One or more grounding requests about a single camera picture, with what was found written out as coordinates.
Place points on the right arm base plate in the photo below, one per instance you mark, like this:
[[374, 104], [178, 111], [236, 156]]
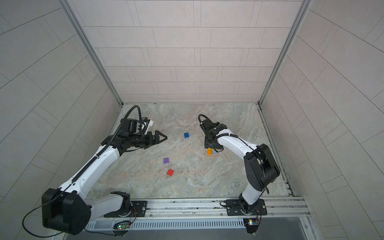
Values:
[[232, 207]]

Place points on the controller board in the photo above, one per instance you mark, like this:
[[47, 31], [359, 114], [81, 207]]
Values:
[[251, 225], [122, 226]]

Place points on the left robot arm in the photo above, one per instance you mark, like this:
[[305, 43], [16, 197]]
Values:
[[65, 209]]

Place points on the left controller board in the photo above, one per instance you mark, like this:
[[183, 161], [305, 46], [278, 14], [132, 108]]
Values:
[[122, 226]]

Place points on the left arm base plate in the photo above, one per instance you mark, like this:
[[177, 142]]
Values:
[[138, 207]]

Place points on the right controller board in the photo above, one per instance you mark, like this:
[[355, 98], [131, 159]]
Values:
[[251, 225]]

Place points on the aluminium mounting rail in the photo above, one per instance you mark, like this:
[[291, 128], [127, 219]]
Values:
[[196, 208]]

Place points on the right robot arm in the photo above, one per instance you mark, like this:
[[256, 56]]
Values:
[[260, 165]]

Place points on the red wood cube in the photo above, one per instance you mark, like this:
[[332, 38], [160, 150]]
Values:
[[170, 172]]

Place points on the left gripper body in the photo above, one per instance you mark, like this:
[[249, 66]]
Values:
[[141, 140]]

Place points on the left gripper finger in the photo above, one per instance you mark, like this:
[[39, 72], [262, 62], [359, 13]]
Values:
[[158, 141], [160, 136]]

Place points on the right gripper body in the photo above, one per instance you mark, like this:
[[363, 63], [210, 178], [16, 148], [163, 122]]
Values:
[[208, 143]]

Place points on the vent grille strip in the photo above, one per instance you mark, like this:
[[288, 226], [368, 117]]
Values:
[[169, 224]]

